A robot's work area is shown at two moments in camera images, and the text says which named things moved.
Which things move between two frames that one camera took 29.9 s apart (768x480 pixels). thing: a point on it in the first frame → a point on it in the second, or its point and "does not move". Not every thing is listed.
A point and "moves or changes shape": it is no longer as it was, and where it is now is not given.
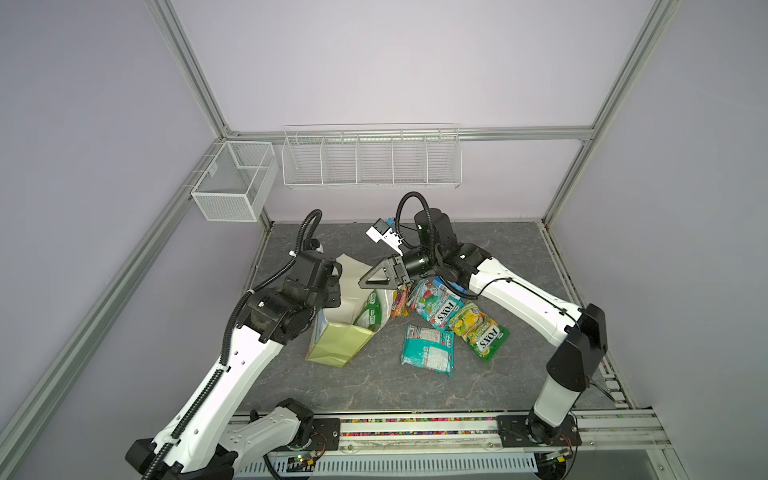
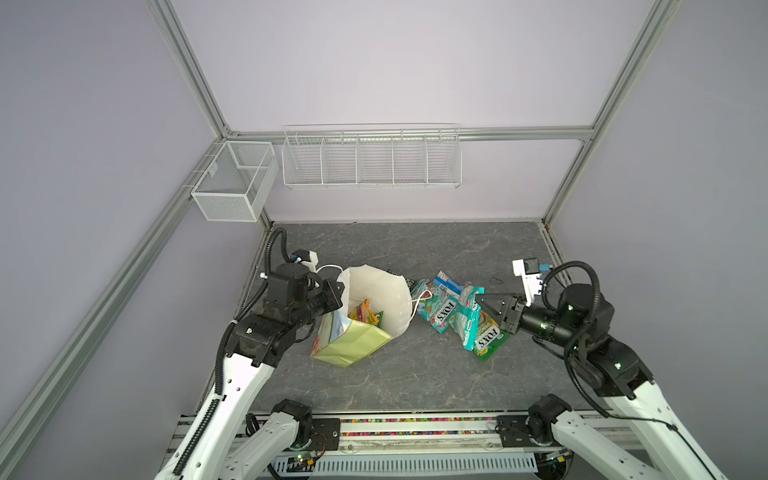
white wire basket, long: (372, 156) does not move
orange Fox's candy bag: (401, 305) → (363, 313)
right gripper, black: (394, 273) → (510, 311)
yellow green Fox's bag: (479, 330) does not move
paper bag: (335, 339) moves or changes shape
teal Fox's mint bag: (433, 302) does not move
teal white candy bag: (428, 348) → (465, 319)
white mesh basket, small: (238, 182) does not move
